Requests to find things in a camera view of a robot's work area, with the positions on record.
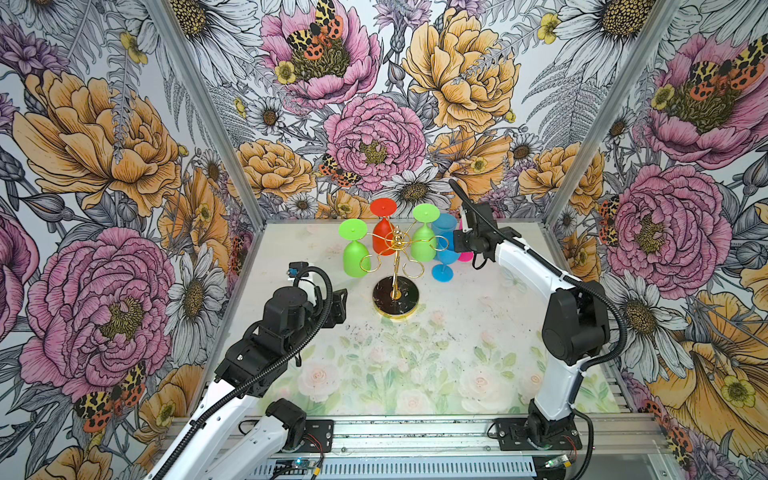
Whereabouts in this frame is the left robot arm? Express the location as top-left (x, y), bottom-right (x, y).
top-left (147, 262), bottom-right (346, 479)

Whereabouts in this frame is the red wine glass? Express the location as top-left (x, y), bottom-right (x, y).
top-left (370, 198), bottom-right (397, 256)

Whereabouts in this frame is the right small circuit board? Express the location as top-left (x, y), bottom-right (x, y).
top-left (543, 455), bottom-right (572, 469)

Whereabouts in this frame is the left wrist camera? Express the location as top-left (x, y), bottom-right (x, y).
top-left (287, 261), bottom-right (310, 281)

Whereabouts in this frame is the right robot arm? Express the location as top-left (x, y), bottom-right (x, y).
top-left (449, 180), bottom-right (629, 449)

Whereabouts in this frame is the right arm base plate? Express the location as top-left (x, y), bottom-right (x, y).
top-left (486, 417), bottom-right (582, 451)

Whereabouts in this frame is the green wine glass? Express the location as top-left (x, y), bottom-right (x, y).
top-left (411, 203), bottom-right (441, 263)
top-left (339, 219), bottom-right (371, 278)

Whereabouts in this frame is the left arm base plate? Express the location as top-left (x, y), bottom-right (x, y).
top-left (282, 419), bottom-right (335, 454)

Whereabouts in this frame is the gold wire wine glass rack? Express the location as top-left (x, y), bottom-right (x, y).
top-left (368, 226), bottom-right (427, 321)

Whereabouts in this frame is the small green circuit board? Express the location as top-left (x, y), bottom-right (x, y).
top-left (272, 459), bottom-right (317, 476)

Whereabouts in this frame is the aluminium front rail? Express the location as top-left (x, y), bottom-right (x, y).
top-left (157, 413), bottom-right (670, 463)

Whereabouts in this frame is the right aluminium corner post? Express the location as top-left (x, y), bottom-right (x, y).
top-left (542, 0), bottom-right (688, 229)

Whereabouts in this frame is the light blue wine glass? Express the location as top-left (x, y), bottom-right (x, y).
top-left (432, 213), bottom-right (458, 237)

